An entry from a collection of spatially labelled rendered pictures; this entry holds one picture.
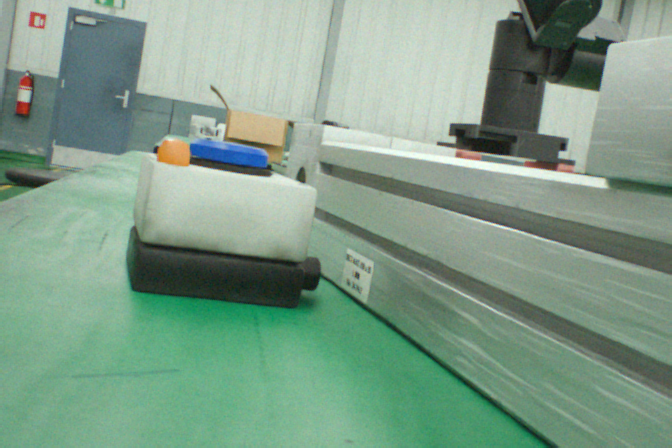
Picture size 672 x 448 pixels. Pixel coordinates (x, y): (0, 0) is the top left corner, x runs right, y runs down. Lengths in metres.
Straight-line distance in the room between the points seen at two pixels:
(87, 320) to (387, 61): 11.57
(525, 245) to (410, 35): 11.69
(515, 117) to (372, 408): 0.56
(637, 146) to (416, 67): 11.76
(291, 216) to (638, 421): 0.21
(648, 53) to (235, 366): 0.17
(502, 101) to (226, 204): 0.47
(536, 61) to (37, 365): 0.63
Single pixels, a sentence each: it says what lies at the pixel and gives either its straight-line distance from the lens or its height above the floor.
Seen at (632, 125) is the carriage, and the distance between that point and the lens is 0.25.
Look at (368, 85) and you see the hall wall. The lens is 11.78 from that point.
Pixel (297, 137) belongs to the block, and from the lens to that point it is 0.63.
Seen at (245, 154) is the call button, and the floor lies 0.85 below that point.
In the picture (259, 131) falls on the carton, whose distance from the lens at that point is 2.69.
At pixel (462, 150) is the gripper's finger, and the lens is 0.80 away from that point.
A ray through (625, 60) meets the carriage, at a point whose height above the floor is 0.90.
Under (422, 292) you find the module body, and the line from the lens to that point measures 0.37.
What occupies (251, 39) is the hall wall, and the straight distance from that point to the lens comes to 11.60.
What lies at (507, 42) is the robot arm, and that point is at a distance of 0.82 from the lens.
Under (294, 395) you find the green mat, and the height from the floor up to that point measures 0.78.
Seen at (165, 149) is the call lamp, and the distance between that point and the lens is 0.39.
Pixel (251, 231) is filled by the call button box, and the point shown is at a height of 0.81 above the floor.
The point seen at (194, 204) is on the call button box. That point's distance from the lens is 0.38.
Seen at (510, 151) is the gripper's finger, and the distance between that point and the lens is 0.80.
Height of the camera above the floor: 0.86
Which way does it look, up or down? 3 degrees down
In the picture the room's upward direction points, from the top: 10 degrees clockwise
